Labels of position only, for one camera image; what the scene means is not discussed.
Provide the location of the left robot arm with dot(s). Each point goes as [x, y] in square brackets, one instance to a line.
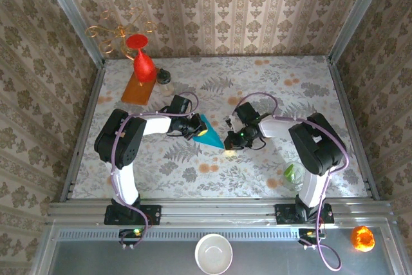
[119, 139]

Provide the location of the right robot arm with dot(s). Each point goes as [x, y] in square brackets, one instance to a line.
[318, 146]

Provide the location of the floral table cover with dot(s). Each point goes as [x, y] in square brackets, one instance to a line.
[244, 165]

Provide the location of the small bottle black cap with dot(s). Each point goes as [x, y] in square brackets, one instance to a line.
[164, 78]

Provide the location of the orange wooden board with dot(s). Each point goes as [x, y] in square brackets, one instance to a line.
[136, 91]

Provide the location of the clear glass green leaf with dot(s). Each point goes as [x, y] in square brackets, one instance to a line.
[291, 175]

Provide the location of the red wine glass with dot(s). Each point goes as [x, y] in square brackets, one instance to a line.
[143, 65]

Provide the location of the white bowl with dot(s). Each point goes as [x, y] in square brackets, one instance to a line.
[213, 253]

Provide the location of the orange ball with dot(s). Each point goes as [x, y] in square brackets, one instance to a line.
[363, 239]

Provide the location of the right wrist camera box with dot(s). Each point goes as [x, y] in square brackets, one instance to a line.
[246, 112]

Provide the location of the aluminium mounting rail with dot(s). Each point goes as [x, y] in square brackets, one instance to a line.
[219, 212]

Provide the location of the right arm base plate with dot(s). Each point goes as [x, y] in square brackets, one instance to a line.
[284, 214]

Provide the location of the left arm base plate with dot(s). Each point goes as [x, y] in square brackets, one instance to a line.
[151, 214]

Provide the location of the aluminium side rail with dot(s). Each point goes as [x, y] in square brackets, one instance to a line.
[353, 127]
[83, 133]

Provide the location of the aluminium corner post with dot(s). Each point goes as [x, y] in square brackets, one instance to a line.
[357, 14]
[73, 17]

